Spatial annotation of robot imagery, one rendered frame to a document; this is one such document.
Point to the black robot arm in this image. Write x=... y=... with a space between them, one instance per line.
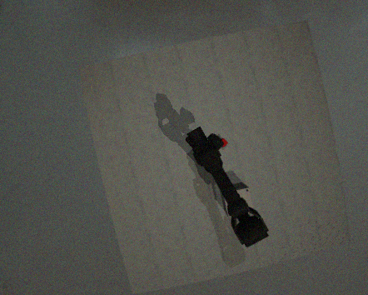
x=250 y=229

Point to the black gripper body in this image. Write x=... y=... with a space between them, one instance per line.
x=189 y=141

